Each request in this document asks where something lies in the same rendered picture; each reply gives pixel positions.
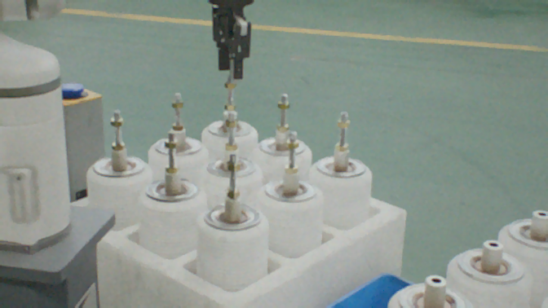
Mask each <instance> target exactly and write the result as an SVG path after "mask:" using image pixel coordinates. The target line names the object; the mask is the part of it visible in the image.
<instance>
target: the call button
mask: <svg viewBox="0 0 548 308"><path fill-rule="evenodd" d="M61 89H62V96H63V97H67V98H74V97H79V96H81V95H82V92H83V91H84V85H82V84H80V83H65V84H62V85H61Z"/></svg>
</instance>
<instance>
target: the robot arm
mask: <svg viewBox="0 0 548 308"><path fill-rule="evenodd" d="M66 2H67V0H0V21H7V20H29V19H30V20H35V21H36V20H44V19H48V18H52V17H55V16H57V15H58V14H59V13H60V12H62V11H63V9H64V7H65V4H66ZM208 2H209V3H211V5H213V6H212V7H211V11H212V39H213V41H216V46H217V48H218V69H219V71H229V70H230V80H231V81H232V82H235V83H238V82H239V81H244V76H245V59H247V58H249V57H250V40H251V26H252V24H251V22H250V21H247V22H246V18H245V12H244V11H243V8H245V7H246V6H250V5H252V4H253V2H254V0H208ZM220 29H221V30H220ZM233 38H234V39H233ZM233 46H234V47H233ZM238 46H240V49H241V50H240V51H239V50H238ZM71 230H72V221H71V209H70V197H69V175H68V162H67V151H66V138H65V127H64V115H63V101H62V89H61V75H60V63H59V60H57V58H56V57H54V56H53V55H52V54H51V53H50V52H49V51H45V50H43V49H39V48H36V47H33V46H27V44H24V43H22V42H18V41H16V40H13V39H12V38H10V37H7V36H6V34H4V33H1V32H0V249H5V251H7V250H11V252H15V251H16V252H17V253H27V254H33V253H35V252H36V251H37V250H39V249H42V248H45V247H47V246H52V245H53V244H55V243H56V242H60V241H61V240H62V239H64V238H65V237H66V236H67V235H69V234H70V231H71Z"/></svg>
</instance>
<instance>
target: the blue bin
mask: <svg viewBox="0 0 548 308"><path fill-rule="evenodd" d="M412 284H415V283H412V282H410V281H408V280H406V279H402V278H400V277H398V276H397V275H395V274H392V273H381V274H380V275H377V276H375V277H374V278H373V279H372V280H370V281H369V282H367V283H366V284H362V285H361V286H360V287H358V288H356V289H354V290H353V291H351V292H350V293H348V294H347V295H345V296H344V297H341V298H340V299H338V300H337V301H334V302H333V303H331V304H329V306H327V307H325V308H387V306H389V302H390V300H391V298H392V297H393V296H394V295H395V294H396V293H397V292H399V291H400V290H403V289H405V288H407V287H408V286H409V285H412Z"/></svg>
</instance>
